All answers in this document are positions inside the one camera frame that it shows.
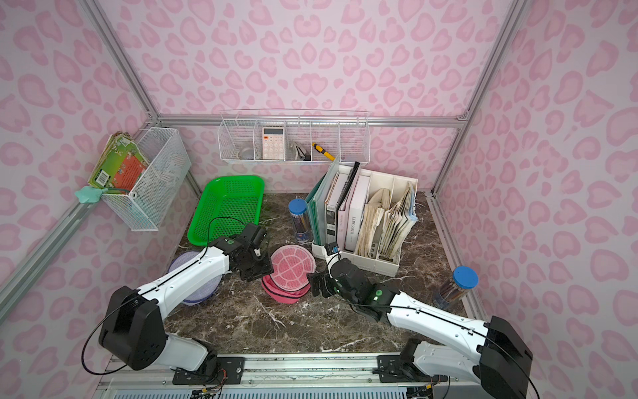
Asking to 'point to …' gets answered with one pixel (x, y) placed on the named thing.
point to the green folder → (316, 207)
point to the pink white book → (350, 219)
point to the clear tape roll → (246, 154)
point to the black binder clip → (306, 157)
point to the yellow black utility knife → (321, 150)
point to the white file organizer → (397, 186)
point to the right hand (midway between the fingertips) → (319, 271)
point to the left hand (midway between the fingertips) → (270, 266)
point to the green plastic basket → (228, 204)
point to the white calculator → (273, 143)
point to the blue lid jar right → (463, 278)
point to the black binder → (342, 195)
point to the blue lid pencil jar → (298, 209)
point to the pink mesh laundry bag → (291, 266)
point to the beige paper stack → (383, 224)
